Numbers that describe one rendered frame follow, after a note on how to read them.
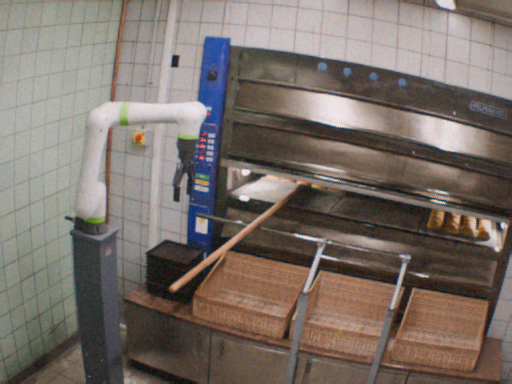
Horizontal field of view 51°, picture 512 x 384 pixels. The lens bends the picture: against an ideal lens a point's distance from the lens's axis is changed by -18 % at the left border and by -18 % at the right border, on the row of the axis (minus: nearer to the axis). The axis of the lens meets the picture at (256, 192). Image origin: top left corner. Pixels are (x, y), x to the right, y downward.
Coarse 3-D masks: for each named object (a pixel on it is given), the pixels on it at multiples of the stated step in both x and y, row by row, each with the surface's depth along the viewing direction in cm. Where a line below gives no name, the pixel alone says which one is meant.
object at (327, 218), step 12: (240, 204) 385; (252, 204) 383; (264, 204) 380; (300, 216) 374; (312, 216) 371; (324, 216) 369; (336, 216) 370; (360, 228) 362; (372, 228) 359; (384, 228) 357; (396, 228) 358; (420, 240) 350; (432, 240) 347; (444, 240) 344; (456, 240) 345; (480, 252) 336; (492, 252) 333
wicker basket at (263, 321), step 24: (216, 264) 379; (240, 264) 389; (264, 264) 385; (288, 264) 380; (216, 288) 387; (240, 288) 389; (264, 288) 385; (288, 288) 380; (216, 312) 352; (240, 312) 369; (264, 312) 341; (288, 312) 341
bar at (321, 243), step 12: (204, 216) 353; (264, 228) 342; (312, 240) 334; (324, 240) 332; (360, 252) 326; (372, 252) 323; (384, 252) 321; (312, 276) 324; (396, 288) 310; (300, 300) 319; (300, 312) 321; (300, 324) 323; (384, 324) 305; (300, 336) 326; (384, 336) 307; (288, 372) 333; (372, 372) 314
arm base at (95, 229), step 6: (66, 216) 305; (78, 216) 301; (78, 222) 300; (84, 222) 298; (102, 222) 299; (78, 228) 300; (84, 228) 297; (90, 228) 296; (96, 228) 298; (102, 228) 299; (90, 234) 296; (96, 234) 297
